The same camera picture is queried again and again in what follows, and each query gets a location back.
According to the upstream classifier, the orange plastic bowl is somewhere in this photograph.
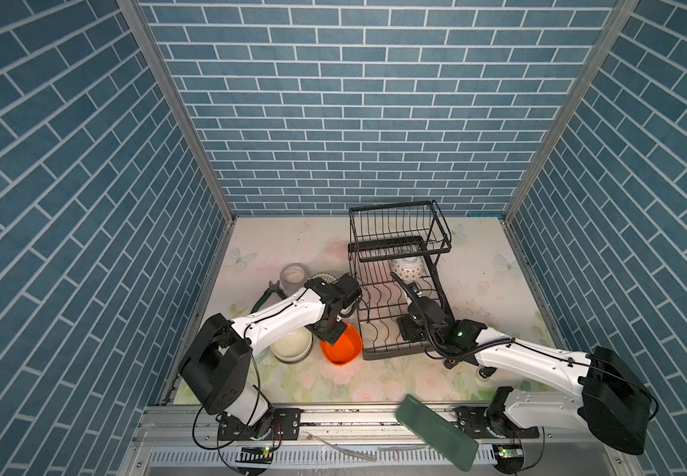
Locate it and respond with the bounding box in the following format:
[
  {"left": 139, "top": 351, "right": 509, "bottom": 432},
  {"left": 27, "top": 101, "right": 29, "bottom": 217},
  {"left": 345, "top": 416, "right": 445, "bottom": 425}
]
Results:
[{"left": 320, "top": 323, "right": 363, "bottom": 366}]

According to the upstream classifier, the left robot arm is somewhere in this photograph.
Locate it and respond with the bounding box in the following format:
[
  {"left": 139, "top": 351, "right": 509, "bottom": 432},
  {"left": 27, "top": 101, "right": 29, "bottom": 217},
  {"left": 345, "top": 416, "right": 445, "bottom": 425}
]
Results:
[{"left": 178, "top": 274, "right": 361, "bottom": 426}]

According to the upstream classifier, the dark green rectangular tray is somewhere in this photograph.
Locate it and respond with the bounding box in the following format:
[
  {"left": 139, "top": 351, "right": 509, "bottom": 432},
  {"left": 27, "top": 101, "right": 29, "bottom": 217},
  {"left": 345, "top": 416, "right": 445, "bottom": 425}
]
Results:
[{"left": 395, "top": 395, "right": 478, "bottom": 472}]

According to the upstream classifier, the black and white marker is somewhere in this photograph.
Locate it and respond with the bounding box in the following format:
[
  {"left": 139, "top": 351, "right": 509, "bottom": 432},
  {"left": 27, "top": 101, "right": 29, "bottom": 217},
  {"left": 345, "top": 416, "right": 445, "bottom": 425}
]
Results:
[{"left": 476, "top": 366, "right": 497, "bottom": 383}]

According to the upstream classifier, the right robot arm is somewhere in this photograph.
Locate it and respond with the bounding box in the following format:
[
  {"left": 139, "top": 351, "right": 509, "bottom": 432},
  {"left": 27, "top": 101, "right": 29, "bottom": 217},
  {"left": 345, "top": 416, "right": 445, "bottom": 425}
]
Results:
[{"left": 398, "top": 282, "right": 658, "bottom": 455}]

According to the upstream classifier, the black wire dish rack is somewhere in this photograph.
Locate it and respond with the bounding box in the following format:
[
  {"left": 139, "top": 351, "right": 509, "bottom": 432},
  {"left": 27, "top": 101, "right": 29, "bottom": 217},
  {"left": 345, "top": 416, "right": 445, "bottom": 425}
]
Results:
[{"left": 347, "top": 200, "right": 453, "bottom": 361}]

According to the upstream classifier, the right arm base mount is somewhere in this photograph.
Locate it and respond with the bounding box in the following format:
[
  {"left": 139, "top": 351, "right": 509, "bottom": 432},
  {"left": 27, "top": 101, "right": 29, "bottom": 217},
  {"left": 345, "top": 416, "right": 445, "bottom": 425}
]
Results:
[{"left": 454, "top": 386, "right": 540, "bottom": 440}]

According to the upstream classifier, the aluminium front rail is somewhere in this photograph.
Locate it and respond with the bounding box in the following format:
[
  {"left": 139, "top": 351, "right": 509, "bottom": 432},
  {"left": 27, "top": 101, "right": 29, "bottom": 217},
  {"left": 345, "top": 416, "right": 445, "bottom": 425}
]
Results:
[{"left": 131, "top": 403, "right": 624, "bottom": 447}]

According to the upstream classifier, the cream bowl striped outside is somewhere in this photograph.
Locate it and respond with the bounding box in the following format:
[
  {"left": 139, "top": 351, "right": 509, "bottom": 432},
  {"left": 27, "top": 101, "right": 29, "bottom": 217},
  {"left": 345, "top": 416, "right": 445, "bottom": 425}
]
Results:
[{"left": 270, "top": 327, "right": 314, "bottom": 364}]

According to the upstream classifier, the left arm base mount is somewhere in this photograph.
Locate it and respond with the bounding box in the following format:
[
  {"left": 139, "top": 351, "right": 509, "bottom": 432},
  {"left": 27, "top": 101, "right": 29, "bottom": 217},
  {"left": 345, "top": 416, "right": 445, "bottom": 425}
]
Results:
[{"left": 219, "top": 408, "right": 303, "bottom": 441}]

